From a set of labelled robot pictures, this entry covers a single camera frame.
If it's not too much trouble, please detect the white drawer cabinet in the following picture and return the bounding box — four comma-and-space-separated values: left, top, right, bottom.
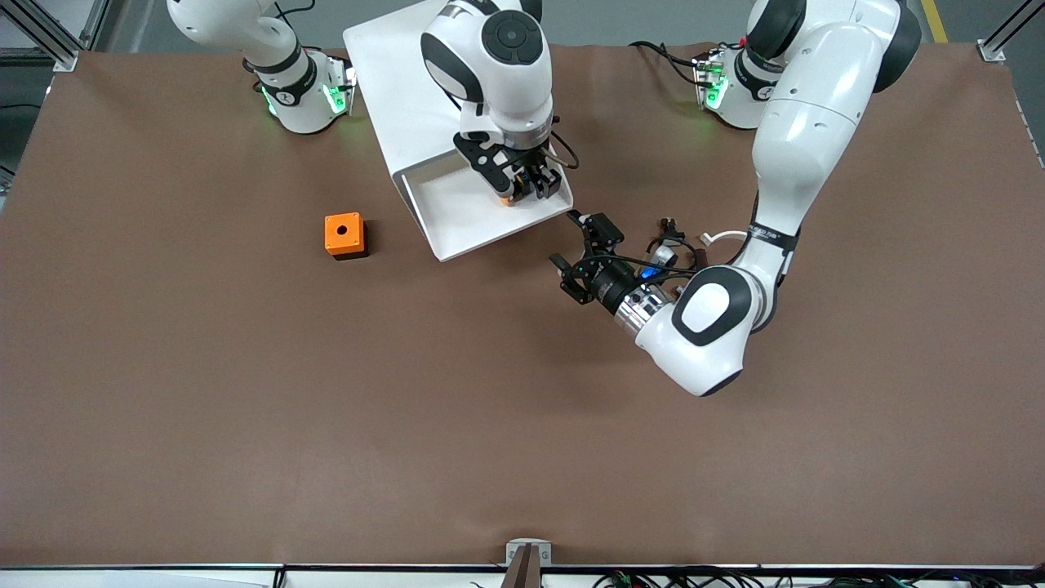
342, 0, 491, 190

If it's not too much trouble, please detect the black arm base cable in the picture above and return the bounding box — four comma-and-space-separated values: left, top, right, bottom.
629, 39, 705, 87

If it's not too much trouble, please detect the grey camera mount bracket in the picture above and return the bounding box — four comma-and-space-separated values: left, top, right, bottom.
502, 538, 553, 588

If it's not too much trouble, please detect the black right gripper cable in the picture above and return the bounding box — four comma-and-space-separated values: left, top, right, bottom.
545, 129, 581, 171

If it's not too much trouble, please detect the metal connector bracket green light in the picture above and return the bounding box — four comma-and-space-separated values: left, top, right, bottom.
692, 49, 730, 112
325, 51, 358, 117

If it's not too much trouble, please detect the aluminium frame post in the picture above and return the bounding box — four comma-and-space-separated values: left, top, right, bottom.
980, 0, 1045, 65
0, 0, 111, 73

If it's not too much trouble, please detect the black cable bundle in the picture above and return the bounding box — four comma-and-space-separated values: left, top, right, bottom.
592, 570, 1045, 588

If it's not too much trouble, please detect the orange black button box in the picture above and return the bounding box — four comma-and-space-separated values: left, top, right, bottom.
324, 212, 369, 261

